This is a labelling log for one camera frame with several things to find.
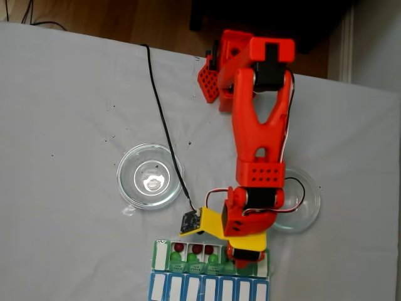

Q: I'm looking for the white table cloth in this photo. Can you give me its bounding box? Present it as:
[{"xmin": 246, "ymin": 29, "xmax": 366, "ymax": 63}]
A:
[{"xmin": 0, "ymin": 21, "xmax": 401, "ymax": 301}]

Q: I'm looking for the thin servo wire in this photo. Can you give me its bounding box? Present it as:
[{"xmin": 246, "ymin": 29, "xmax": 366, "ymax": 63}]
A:
[{"xmin": 283, "ymin": 177, "xmax": 307, "ymax": 214}]

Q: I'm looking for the weekly pill organizer box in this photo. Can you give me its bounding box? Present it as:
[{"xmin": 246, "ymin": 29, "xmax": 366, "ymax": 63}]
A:
[{"xmin": 147, "ymin": 238, "xmax": 273, "ymax": 301}]

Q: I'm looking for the black furniture piece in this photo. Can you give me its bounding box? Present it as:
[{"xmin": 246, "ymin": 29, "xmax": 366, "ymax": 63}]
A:
[{"xmin": 189, "ymin": 0, "xmax": 357, "ymax": 55}]

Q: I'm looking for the black camera circuit board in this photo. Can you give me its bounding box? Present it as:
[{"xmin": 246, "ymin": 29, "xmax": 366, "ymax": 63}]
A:
[{"xmin": 179, "ymin": 210, "xmax": 202, "ymax": 236}]

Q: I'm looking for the clear glass bowl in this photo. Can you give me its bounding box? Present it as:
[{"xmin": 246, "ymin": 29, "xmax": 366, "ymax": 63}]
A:
[
  {"xmin": 271, "ymin": 167, "xmax": 321, "ymax": 234},
  {"xmin": 117, "ymin": 142, "xmax": 186, "ymax": 210}
]

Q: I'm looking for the black camera cable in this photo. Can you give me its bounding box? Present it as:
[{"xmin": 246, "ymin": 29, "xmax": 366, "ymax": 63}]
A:
[{"xmin": 140, "ymin": 43, "xmax": 201, "ymax": 213}]

